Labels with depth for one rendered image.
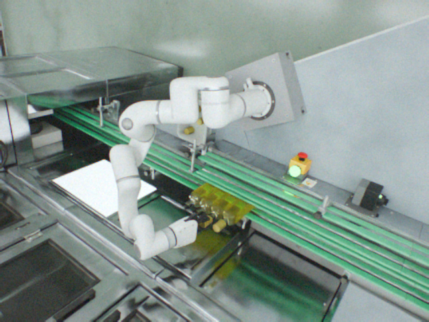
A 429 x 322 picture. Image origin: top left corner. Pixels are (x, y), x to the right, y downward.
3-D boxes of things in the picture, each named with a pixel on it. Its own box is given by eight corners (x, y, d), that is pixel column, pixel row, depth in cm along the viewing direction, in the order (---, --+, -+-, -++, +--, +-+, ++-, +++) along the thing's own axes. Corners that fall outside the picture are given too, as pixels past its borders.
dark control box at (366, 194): (356, 194, 135) (350, 202, 128) (362, 177, 131) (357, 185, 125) (377, 202, 131) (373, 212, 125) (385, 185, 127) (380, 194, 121)
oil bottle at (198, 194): (214, 185, 160) (186, 204, 144) (216, 175, 158) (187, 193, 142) (224, 190, 158) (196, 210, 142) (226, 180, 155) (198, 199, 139)
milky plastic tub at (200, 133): (187, 131, 177) (176, 136, 170) (191, 90, 166) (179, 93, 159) (214, 143, 169) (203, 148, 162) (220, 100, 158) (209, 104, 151)
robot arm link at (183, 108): (168, 121, 124) (164, 76, 119) (232, 121, 119) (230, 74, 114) (159, 127, 115) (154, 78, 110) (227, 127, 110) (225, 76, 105)
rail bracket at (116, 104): (123, 118, 199) (90, 127, 182) (122, 90, 191) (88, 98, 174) (128, 121, 197) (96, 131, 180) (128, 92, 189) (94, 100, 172)
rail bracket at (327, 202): (323, 201, 130) (310, 217, 120) (328, 185, 127) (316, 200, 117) (333, 205, 129) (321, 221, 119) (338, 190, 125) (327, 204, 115)
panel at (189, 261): (104, 162, 190) (47, 184, 165) (104, 157, 189) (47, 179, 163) (238, 237, 149) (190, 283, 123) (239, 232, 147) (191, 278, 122)
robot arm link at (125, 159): (153, 168, 113) (169, 170, 128) (138, 109, 116) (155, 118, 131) (110, 182, 116) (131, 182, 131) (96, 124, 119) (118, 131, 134)
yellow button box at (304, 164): (293, 168, 147) (286, 174, 142) (297, 152, 144) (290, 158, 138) (308, 174, 144) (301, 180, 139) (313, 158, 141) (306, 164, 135)
